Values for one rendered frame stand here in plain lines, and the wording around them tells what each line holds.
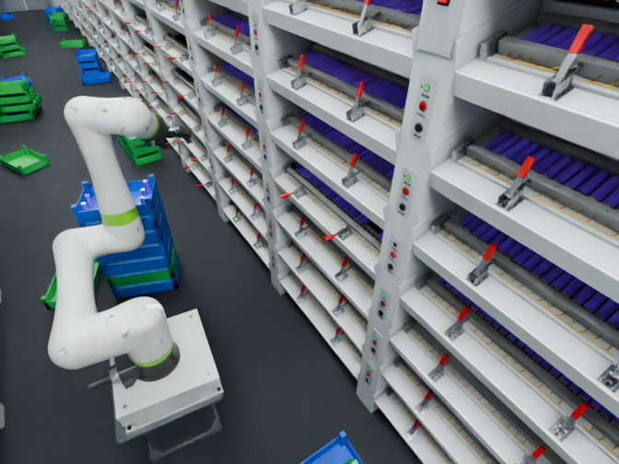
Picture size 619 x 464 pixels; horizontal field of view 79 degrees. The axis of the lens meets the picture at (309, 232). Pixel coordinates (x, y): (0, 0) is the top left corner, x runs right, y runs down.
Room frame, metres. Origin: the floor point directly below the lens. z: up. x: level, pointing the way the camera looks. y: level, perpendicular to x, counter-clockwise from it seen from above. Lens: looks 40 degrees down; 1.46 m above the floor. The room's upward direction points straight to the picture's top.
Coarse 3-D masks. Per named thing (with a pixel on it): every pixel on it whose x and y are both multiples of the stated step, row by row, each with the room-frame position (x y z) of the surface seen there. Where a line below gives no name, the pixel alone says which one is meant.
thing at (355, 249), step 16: (288, 160) 1.28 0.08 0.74; (272, 176) 1.24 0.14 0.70; (288, 192) 1.15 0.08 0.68; (304, 208) 1.06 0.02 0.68; (320, 208) 1.04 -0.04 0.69; (320, 224) 0.98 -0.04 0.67; (336, 224) 0.96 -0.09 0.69; (336, 240) 0.91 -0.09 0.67; (352, 240) 0.88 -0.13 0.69; (352, 256) 0.84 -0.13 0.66; (368, 256) 0.81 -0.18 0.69; (368, 272) 0.78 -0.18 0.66
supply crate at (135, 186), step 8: (152, 176) 1.46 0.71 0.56; (128, 184) 1.45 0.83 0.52; (136, 184) 1.46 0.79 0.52; (144, 184) 1.47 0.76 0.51; (152, 184) 1.46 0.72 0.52; (88, 192) 1.40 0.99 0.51; (136, 192) 1.44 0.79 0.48; (152, 192) 1.37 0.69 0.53; (80, 200) 1.32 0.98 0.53; (136, 200) 1.38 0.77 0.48; (152, 200) 1.33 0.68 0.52; (72, 208) 1.22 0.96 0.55; (80, 208) 1.28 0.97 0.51; (88, 208) 1.32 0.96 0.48; (96, 208) 1.32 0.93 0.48; (144, 208) 1.28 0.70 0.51; (152, 208) 1.29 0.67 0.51; (80, 216) 1.22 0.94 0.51; (88, 216) 1.23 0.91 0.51; (96, 216) 1.24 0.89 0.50
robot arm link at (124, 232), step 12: (108, 216) 0.98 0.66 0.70; (120, 216) 0.98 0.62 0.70; (132, 216) 1.01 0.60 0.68; (108, 228) 0.97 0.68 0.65; (120, 228) 0.97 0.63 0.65; (132, 228) 0.99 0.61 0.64; (108, 240) 0.96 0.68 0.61; (120, 240) 0.97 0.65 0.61; (132, 240) 0.98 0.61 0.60; (120, 252) 0.97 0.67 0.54
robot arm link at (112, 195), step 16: (80, 96) 1.06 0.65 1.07; (64, 112) 1.02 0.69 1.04; (80, 112) 1.01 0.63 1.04; (96, 112) 1.01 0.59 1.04; (80, 128) 1.00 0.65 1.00; (96, 128) 1.00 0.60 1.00; (80, 144) 1.00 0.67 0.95; (96, 144) 1.01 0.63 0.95; (112, 144) 1.05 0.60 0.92; (96, 160) 1.00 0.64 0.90; (112, 160) 1.03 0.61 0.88; (96, 176) 1.00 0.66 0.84; (112, 176) 1.01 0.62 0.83; (96, 192) 1.00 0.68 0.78; (112, 192) 1.00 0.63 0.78; (128, 192) 1.04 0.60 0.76; (112, 208) 0.98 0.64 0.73; (128, 208) 1.01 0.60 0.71
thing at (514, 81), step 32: (576, 0) 0.70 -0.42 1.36; (608, 0) 0.66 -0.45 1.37; (480, 32) 0.68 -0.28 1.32; (512, 32) 0.73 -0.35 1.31; (544, 32) 0.68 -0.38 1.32; (576, 32) 0.67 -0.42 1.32; (608, 32) 0.63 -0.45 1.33; (480, 64) 0.66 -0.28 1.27; (512, 64) 0.63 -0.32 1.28; (544, 64) 0.61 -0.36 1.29; (576, 64) 0.57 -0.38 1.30; (608, 64) 0.54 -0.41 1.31; (480, 96) 0.62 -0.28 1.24; (512, 96) 0.57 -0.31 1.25; (544, 96) 0.54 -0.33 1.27; (576, 96) 0.53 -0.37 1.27; (608, 96) 0.51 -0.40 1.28; (544, 128) 0.53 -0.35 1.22; (576, 128) 0.49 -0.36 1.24; (608, 128) 0.45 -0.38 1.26
